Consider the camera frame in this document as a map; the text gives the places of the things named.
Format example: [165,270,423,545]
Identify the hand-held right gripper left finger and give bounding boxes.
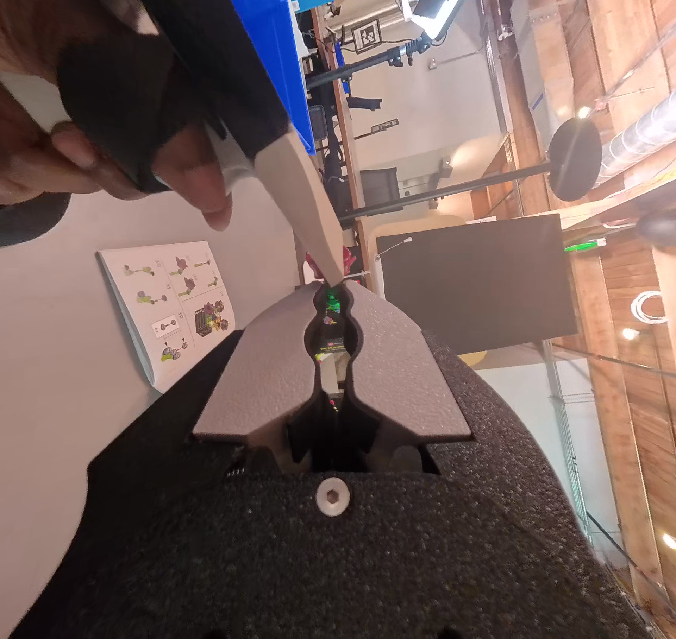
[195,283,331,462]

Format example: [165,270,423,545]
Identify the large blue plastic bin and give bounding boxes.
[212,0,317,155]

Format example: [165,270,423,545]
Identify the studio light panel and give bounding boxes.
[400,0,484,41]

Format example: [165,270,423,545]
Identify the wood edged black board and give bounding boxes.
[365,214,581,358]

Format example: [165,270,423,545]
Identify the black round base stand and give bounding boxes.
[344,117,604,224]

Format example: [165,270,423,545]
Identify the square wall tag sign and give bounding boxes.
[352,22,383,54]

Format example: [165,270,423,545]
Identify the lego instruction booklet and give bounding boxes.
[98,241,239,393]

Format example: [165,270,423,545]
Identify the person's left hand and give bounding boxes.
[0,0,234,231]

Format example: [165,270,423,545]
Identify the silver ceiling duct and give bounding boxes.
[600,90,676,188]

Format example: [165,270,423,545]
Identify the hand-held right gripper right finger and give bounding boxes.
[342,283,473,467]

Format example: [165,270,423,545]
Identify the black light stand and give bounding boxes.
[307,36,436,93]

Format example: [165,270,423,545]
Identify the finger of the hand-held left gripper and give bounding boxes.
[209,122,347,286]

